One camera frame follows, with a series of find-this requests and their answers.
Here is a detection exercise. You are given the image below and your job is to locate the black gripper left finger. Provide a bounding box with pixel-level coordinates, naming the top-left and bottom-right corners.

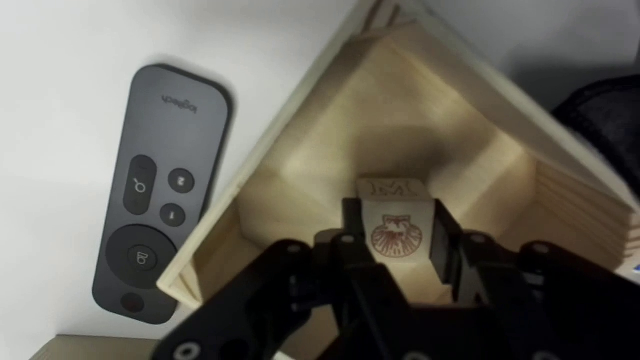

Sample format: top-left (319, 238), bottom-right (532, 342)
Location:
top-left (337, 194), bottom-right (375, 267)

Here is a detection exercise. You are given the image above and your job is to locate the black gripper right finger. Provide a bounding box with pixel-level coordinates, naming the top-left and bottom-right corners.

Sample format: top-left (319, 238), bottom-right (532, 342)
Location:
top-left (428, 197), bottom-right (465, 287)

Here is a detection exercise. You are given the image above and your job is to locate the white block with shell print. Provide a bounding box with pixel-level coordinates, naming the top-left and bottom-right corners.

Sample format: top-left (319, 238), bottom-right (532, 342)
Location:
top-left (353, 173), bottom-right (440, 269)

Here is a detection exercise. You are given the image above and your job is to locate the square wooden box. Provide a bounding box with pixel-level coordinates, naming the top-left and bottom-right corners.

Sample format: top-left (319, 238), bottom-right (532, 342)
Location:
top-left (154, 0), bottom-right (640, 360)

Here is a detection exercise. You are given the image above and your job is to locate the gray remote control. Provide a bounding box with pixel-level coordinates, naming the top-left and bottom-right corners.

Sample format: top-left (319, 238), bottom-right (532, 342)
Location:
top-left (90, 61), bottom-right (235, 327)

